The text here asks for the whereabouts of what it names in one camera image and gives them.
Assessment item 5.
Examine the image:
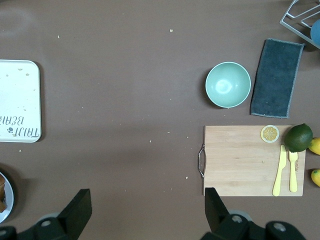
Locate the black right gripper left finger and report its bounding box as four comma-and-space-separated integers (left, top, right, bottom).
0, 188, 92, 240

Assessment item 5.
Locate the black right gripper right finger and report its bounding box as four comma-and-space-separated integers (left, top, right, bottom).
202, 187, 307, 240

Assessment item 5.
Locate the white round plate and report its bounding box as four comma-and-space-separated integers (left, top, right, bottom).
0, 170, 15, 224

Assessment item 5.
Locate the yellow plastic knife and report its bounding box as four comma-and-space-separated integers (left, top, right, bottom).
272, 144, 287, 197

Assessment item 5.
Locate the yellow plastic fork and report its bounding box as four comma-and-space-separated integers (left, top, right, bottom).
288, 150, 299, 193

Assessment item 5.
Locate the lemon slice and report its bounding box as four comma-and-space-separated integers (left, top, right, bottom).
260, 124, 280, 144

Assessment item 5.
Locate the yellow lemon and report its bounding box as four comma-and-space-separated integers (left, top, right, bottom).
310, 168, 320, 187
307, 137, 320, 156

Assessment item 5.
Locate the dark green lime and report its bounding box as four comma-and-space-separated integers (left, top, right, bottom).
284, 122, 314, 153

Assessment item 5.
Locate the cream bear-print tray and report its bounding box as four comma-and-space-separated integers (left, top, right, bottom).
0, 59, 42, 143

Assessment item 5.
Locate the mint green bowl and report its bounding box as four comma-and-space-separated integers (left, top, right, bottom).
205, 61, 252, 109

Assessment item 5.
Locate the dark grey cloth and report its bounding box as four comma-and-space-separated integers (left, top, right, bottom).
250, 37, 306, 119

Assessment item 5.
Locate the blue dish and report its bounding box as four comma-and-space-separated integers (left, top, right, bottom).
310, 19, 320, 47

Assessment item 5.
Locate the wooden cutting board, metal handle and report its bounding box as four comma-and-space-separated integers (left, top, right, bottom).
198, 124, 307, 197

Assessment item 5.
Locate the grey metal wire rack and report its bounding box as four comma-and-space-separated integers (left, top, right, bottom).
279, 0, 320, 50

